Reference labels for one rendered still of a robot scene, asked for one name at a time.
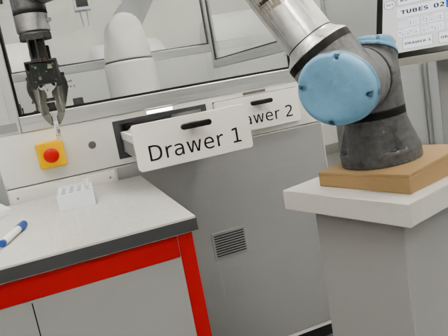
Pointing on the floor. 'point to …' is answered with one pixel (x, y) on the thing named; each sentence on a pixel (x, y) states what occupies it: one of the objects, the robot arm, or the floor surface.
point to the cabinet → (244, 231)
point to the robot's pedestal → (381, 257)
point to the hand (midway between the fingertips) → (55, 119)
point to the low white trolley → (103, 267)
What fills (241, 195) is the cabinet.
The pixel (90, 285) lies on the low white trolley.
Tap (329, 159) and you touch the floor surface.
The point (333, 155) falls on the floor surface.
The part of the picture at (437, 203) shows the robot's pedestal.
